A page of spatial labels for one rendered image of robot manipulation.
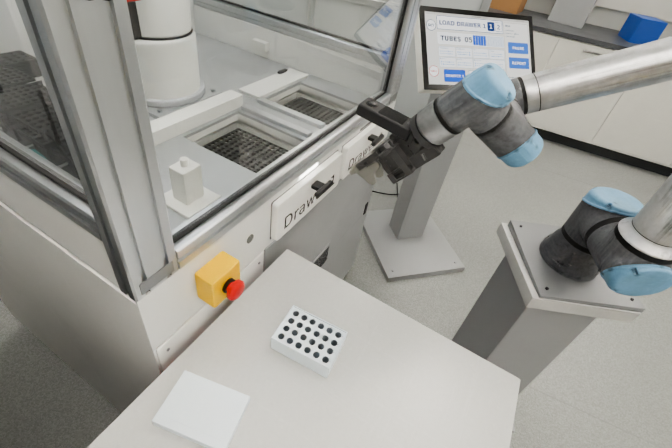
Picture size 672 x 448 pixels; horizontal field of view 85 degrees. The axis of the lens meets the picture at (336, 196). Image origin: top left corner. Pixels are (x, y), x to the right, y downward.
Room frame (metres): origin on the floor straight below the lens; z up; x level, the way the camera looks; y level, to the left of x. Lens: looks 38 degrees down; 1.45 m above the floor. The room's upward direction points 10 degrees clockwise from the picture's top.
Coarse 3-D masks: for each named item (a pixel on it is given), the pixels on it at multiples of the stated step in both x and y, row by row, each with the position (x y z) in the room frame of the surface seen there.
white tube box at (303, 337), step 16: (288, 320) 0.42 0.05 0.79; (304, 320) 0.43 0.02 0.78; (320, 320) 0.43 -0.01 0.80; (272, 336) 0.37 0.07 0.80; (288, 336) 0.38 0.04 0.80; (304, 336) 0.39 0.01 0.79; (320, 336) 0.39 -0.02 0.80; (336, 336) 0.41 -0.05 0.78; (288, 352) 0.36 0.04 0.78; (304, 352) 0.36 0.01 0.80; (320, 352) 0.36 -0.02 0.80; (336, 352) 0.37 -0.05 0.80; (320, 368) 0.34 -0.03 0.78
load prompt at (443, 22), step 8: (440, 16) 1.53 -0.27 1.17; (448, 16) 1.55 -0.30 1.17; (440, 24) 1.51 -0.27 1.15; (448, 24) 1.53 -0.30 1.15; (456, 24) 1.54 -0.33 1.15; (464, 24) 1.56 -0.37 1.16; (472, 24) 1.57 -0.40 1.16; (480, 24) 1.59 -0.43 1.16; (488, 24) 1.60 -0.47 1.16; (496, 24) 1.62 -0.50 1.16; (488, 32) 1.58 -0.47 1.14; (496, 32) 1.60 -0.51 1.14
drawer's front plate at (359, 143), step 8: (368, 128) 1.02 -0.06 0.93; (376, 128) 1.06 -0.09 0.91; (360, 136) 0.96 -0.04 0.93; (352, 144) 0.91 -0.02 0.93; (360, 144) 0.96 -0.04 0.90; (368, 144) 1.02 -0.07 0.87; (344, 152) 0.89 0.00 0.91; (352, 152) 0.92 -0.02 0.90; (360, 152) 0.97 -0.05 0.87; (368, 152) 1.04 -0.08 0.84; (344, 160) 0.88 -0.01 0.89; (352, 160) 0.93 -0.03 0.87; (344, 168) 0.88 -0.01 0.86; (344, 176) 0.89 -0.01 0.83
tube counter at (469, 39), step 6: (468, 36) 1.54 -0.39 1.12; (474, 36) 1.55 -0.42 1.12; (480, 36) 1.56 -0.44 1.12; (486, 36) 1.57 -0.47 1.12; (492, 36) 1.58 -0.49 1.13; (498, 36) 1.59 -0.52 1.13; (468, 42) 1.52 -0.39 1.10; (474, 42) 1.53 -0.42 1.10; (480, 42) 1.54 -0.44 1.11; (486, 42) 1.55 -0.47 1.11; (492, 42) 1.57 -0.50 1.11; (498, 42) 1.58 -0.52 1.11
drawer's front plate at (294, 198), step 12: (336, 156) 0.83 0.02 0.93; (324, 168) 0.77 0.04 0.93; (336, 168) 0.83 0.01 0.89; (312, 180) 0.72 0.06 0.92; (324, 180) 0.78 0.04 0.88; (336, 180) 0.85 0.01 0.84; (288, 192) 0.65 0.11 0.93; (300, 192) 0.67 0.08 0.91; (312, 192) 0.73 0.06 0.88; (276, 204) 0.60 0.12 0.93; (288, 204) 0.63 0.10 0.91; (300, 204) 0.68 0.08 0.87; (312, 204) 0.73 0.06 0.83; (276, 216) 0.60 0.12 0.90; (288, 216) 0.63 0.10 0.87; (300, 216) 0.68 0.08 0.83; (276, 228) 0.60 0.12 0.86; (288, 228) 0.64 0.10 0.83; (276, 240) 0.60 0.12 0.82
